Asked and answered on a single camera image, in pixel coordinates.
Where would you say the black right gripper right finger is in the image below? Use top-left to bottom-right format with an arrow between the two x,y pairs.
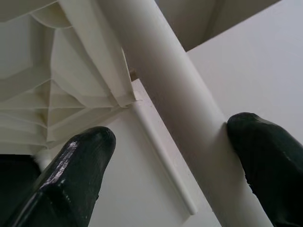
226,113 -> 303,227

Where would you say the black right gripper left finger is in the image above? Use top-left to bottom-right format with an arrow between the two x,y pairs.
4,126 -> 116,227

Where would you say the white plastic children table top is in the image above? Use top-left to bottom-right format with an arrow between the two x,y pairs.
0,0 -> 140,154

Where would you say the white plastic table leg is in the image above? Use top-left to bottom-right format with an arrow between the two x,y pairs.
113,0 -> 275,227

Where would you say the black tablecloth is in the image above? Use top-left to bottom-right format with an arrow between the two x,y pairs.
0,153 -> 43,213

